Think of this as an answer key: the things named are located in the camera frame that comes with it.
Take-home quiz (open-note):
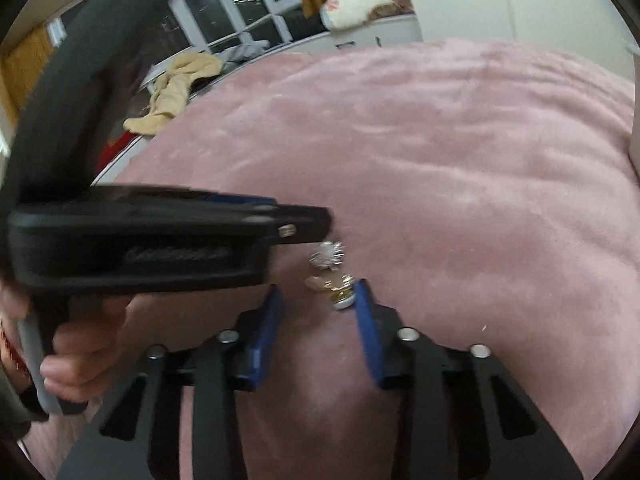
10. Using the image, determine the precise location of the person's left hand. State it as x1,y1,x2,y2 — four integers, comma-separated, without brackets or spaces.
0,278,134,403

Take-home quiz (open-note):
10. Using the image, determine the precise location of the cream yellow garment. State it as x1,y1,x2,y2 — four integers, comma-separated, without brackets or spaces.
122,51,224,136

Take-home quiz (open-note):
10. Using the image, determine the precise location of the large dark window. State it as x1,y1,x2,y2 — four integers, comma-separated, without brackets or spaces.
44,0,306,91

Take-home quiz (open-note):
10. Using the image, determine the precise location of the pink plush bed blanket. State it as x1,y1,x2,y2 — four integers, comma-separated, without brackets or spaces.
19,37,639,480

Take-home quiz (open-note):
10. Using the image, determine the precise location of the gold and pearl earring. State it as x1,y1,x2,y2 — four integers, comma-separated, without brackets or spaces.
305,274,356,311

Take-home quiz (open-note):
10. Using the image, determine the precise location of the red cloth item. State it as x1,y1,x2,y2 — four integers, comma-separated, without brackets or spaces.
96,131,137,172

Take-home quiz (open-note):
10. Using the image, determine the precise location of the silver sparkly brooch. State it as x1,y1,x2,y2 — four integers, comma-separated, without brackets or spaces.
309,240,345,271

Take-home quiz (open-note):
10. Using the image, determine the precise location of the grey crumpled clothing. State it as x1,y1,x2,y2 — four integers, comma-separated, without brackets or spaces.
216,40,271,75

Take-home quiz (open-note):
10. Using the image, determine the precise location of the white wardrobe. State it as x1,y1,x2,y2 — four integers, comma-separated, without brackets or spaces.
411,0,637,80

